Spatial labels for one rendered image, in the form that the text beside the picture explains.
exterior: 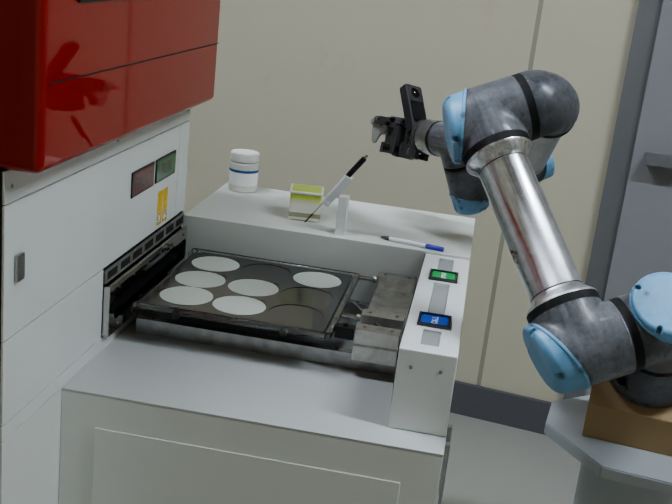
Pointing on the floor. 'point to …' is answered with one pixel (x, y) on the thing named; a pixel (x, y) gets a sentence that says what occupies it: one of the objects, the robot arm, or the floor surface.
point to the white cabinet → (226, 461)
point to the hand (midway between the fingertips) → (377, 120)
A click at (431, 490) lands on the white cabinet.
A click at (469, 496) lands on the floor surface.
